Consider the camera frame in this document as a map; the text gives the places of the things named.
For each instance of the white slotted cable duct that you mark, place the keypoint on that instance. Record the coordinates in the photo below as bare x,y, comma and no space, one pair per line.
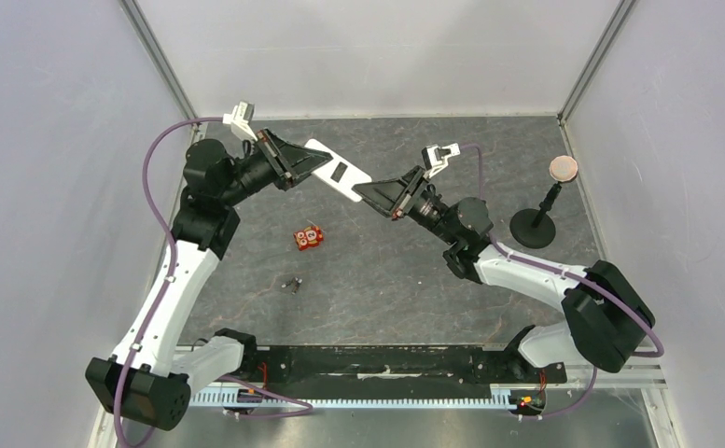
220,396

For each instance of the red battery pack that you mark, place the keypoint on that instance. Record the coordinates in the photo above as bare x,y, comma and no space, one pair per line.
309,237

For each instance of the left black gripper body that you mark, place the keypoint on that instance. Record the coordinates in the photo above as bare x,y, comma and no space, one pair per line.
284,179

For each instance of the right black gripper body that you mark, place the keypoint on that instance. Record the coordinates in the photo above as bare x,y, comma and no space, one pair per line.
407,192

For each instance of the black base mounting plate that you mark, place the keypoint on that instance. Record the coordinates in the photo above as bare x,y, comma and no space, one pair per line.
454,371

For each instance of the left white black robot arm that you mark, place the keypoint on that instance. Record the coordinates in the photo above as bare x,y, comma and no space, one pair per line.
143,380

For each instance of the black stand with pink disc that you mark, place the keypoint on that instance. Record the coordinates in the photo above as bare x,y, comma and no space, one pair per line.
534,228

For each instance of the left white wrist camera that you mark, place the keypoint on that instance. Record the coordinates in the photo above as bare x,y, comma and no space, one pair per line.
238,120

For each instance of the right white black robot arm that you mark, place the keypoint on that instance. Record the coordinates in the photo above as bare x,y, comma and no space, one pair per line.
606,322

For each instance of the white remote control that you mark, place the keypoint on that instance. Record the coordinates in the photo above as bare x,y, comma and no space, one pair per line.
339,173

